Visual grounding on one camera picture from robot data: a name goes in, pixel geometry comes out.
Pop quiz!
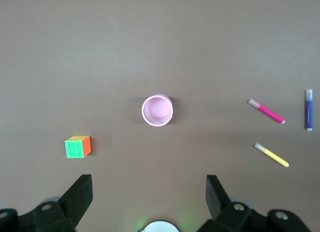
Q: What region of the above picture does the purple marker pen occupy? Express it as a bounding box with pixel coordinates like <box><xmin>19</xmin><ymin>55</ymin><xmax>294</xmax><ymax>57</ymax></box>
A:
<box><xmin>305</xmin><ymin>88</ymin><xmax>314</xmax><ymax>132</ymax></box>

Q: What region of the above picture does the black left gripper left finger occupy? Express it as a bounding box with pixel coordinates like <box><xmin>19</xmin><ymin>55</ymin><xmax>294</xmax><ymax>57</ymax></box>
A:
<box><xmin>32</xmin><ymin>174</ymin><xmax>94</xmax><ymax>232</ymax></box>

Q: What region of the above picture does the pink plastic cup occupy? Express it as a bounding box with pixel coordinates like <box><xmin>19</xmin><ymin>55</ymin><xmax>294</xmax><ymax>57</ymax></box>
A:
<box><xmin>141</xmin><ymin>93</ymin><xmax>174</xmax><ymax>128</ymax></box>

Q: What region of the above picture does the colourful puzzle cube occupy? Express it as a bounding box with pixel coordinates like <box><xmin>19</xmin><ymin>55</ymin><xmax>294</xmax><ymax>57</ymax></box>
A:
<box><xmin>64</xmin><ymin>135</ymin><xmax>93</xmax><ymax>159</ymax></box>

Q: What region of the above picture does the yellow marker pen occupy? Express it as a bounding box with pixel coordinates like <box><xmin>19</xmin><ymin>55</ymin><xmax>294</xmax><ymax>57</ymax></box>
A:
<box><xmin>254</xmin><ymin>142</ymin><xmax>290</xmax><ymax>168</ymax></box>

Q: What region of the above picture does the brown table cover sheet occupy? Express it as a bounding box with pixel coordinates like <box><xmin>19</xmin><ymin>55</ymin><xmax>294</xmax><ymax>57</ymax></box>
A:
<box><xmin>0</xmin><ymin>0</ymin><xmax>320</xmax><ymax>232</ymax></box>

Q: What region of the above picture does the pink marker pen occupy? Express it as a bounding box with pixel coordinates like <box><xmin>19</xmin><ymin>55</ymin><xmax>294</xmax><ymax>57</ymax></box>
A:
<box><xmin>248</xmin><ymin>98</ymin><xmax>286</xmax><ymax>125</ymax></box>

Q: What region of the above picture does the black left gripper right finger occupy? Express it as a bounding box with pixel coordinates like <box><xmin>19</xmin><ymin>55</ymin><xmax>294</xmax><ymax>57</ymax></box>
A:
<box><xmin>197</xmin><ymin>175</ymin><xmax>261</xmax><ymax>232</ymax></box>

